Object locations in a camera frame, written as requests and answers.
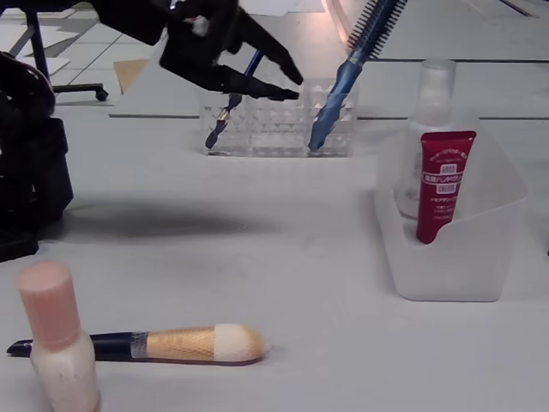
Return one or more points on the white paper sheets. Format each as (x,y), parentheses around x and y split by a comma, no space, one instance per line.
(279,5)

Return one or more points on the clear acrylic organizer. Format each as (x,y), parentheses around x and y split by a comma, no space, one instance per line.
(279,133)

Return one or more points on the black gripper camera mount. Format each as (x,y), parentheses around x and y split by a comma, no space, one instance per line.
(193,13)

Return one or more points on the clear spray bottle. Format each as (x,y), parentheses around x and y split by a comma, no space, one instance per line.
(437,86)

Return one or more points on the frosted plastic bin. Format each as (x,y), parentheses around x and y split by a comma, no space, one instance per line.
(450,274)

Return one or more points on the pink lotion bottle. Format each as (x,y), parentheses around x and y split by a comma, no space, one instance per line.
(60,365)

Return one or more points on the makeup brush with mesh sleeve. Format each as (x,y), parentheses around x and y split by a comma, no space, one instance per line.
(193,343)

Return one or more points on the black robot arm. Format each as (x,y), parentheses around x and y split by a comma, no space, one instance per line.
(25,171)

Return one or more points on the red hand cream tube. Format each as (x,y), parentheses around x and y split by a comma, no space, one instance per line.
(444,184)

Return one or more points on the black eyeliner pencil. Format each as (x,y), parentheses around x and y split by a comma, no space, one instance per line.
(253,64)

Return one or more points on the pale pink curved tube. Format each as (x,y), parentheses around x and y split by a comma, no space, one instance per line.
(339,26)

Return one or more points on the tan cardboard piece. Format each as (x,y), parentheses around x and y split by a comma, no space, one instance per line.
(128,73)

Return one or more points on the black office chair base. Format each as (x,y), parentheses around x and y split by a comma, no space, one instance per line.
(40,56)

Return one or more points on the blue round hairbrush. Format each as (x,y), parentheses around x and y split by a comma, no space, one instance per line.
(349,75)

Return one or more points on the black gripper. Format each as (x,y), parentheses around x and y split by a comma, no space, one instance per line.
(223,51)

